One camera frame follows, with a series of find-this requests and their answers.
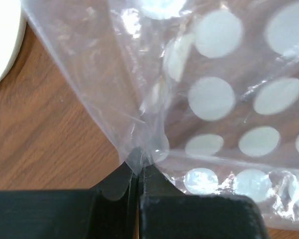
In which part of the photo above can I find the cream and blue plate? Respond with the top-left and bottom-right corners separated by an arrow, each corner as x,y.
0,0 -> 26,81

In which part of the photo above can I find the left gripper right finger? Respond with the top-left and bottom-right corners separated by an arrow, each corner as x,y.
139,165 -> 269,239

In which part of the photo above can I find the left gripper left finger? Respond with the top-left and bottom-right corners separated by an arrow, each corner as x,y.
0,163 -> 138,239

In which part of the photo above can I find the clear zip top bag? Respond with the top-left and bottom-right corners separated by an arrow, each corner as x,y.
21,0 -> 299,230

